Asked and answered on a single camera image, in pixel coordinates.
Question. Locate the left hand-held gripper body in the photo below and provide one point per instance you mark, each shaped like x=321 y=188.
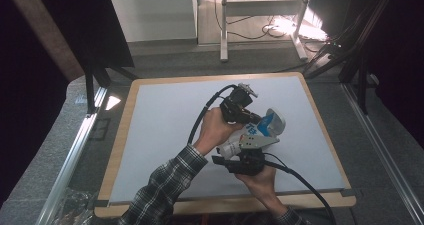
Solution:
x=236 y=106

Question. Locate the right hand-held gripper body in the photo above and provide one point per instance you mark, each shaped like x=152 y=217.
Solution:
x=248 y=161

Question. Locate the blue and white milk pouch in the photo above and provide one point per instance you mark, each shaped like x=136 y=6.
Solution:
x=233 y=146

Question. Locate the white cup with hinged lid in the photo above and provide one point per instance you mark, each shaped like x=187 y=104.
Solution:
x=280 y=123

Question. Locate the person's left hand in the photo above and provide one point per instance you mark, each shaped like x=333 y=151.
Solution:
x=213 y=131

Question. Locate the person's right hand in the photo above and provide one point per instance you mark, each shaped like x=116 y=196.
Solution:
x=263 y=188

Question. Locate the white table mat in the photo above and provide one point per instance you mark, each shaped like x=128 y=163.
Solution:
x=153 y=118

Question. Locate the black tape strip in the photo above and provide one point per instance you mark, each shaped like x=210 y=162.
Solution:
x=347 y=192
x=100 y=203

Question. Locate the black tripod stand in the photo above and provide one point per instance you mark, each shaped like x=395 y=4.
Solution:
x=362 y=85

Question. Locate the white panel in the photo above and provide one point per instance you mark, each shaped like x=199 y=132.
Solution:
x=153 y=16

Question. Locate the black floor plate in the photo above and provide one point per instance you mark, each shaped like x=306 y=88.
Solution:
x=100 y=129

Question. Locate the black metal stand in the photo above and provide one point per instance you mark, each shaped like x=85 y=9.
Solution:
x=89 y=91

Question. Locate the clear plastic bag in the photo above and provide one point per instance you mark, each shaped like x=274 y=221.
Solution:
x=73 y=206

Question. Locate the brown wooden beam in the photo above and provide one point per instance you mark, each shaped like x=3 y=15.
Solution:
x=43 y=28

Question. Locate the white metal desk frame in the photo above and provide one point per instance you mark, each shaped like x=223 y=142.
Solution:
x=224 y=35

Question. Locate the aluminium rail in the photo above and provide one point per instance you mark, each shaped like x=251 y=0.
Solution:
x=376 y=141
x=73 y=151

